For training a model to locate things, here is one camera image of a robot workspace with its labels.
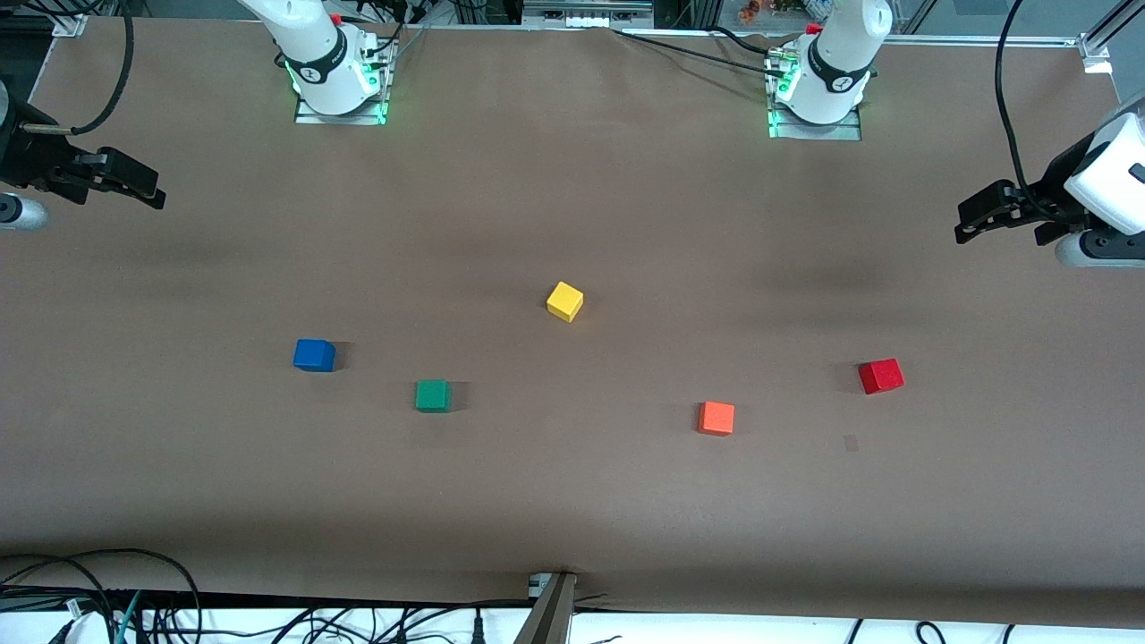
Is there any red block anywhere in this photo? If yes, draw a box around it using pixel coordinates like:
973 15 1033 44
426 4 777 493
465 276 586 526
859 358 905 395

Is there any blue block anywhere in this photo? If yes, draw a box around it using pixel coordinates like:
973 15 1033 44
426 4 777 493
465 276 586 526
293 338 337 373

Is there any yellow block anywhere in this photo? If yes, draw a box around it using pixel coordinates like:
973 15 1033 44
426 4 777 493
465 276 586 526
547 281 585 324

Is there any grey power strip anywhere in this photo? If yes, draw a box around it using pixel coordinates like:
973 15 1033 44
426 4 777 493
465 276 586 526
523 0 654 28

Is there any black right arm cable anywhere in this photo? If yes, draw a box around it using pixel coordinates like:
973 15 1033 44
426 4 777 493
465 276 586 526
70 0 135 137

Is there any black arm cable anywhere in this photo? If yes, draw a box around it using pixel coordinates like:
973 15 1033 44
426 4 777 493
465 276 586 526
996 0 1056 220
70 0 135 137

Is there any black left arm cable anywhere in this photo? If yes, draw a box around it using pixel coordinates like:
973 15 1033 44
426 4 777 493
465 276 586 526
996 0 1056 220

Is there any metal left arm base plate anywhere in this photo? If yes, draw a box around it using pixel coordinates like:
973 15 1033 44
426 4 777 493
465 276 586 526
768 54 864 141

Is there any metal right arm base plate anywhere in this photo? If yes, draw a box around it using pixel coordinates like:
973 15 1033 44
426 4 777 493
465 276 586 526
295 36 387 126

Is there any black base cable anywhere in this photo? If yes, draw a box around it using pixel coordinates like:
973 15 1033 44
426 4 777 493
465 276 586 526
711 25 784 59
617 30 786 77

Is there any black looped cable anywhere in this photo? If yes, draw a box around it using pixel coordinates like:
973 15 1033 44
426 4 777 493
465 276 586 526
0 547 203 644

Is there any teal cable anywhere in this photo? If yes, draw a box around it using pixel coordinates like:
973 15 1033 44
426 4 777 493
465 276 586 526
112 590 144 644

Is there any aluminium frame post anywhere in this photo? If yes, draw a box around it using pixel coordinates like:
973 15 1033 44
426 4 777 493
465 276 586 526
514 572 578 644

